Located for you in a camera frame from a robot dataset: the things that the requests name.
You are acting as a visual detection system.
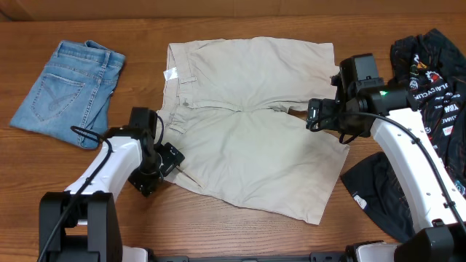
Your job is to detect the beige cotton shorts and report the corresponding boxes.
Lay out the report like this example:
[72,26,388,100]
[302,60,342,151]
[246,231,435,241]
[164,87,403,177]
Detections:
[159,37,349,225]

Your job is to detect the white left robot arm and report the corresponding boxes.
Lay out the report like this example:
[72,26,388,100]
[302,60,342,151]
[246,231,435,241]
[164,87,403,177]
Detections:
[38,107,185,262]

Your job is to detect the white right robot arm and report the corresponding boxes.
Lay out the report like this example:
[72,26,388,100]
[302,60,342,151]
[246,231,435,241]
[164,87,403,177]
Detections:
[307,53,465,262]

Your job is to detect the black printed cycling jersey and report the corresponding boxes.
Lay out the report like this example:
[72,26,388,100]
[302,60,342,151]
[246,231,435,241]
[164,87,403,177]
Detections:
[341,29,465,242]

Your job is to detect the folded blue denim jeans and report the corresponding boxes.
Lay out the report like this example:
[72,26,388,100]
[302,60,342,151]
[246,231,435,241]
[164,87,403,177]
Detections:
[9,40,125,149]

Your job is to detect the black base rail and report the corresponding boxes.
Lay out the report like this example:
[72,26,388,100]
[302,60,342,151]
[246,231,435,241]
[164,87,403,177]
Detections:
[145,242,383,262]

